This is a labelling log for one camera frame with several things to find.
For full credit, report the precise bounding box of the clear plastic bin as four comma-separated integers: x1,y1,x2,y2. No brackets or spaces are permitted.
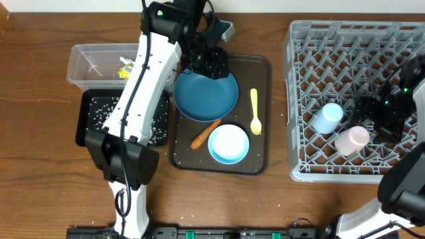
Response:
66,42,177,94

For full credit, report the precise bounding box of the black waste tray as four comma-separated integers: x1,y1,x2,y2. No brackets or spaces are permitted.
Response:
75,89,169,147

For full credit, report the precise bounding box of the pink plastic cup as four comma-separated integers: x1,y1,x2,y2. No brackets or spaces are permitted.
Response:
335,126,370,156

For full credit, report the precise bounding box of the light blue cup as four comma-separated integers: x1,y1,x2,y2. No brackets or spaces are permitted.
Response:
311,102,343,134

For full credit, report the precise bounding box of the white tissue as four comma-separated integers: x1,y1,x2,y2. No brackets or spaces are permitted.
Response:
120,56,134,68

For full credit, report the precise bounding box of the dark blue plate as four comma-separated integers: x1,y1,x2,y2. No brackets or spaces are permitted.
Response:
173,71,239,122

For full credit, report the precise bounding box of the yellow plastic spoon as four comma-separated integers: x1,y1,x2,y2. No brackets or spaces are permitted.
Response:
250,88,262,135

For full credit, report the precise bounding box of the yellow green snack wrapper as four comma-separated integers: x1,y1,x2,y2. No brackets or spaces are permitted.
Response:
118,64,133,80

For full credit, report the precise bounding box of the light blue bowl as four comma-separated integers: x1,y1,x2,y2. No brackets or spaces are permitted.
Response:
207,124,250,165

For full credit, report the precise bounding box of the white rice pile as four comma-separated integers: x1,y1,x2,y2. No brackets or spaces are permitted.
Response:
83,95,169,146

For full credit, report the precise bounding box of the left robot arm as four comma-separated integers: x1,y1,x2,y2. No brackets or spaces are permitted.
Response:
84,0,230,238

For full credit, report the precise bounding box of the brown serving tray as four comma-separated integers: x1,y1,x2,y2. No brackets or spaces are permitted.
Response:
171,54,272,175

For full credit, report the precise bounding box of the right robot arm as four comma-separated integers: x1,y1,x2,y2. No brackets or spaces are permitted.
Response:
321,55,424,238

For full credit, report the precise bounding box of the orange carrot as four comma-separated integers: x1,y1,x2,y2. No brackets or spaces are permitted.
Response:
191,119,222,150

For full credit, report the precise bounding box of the grey dishwasher rack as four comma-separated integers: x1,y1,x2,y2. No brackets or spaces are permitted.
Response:
283,21,424,184

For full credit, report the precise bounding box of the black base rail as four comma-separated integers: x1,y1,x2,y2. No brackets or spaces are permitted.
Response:
66,227,324,239

